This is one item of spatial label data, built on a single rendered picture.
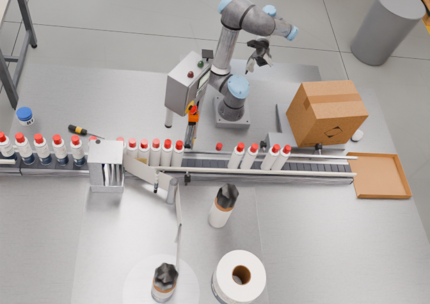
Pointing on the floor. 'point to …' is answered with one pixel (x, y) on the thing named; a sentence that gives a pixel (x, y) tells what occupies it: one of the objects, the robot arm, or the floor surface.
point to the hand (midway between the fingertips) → (256, 70)
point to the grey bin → (386, 24)
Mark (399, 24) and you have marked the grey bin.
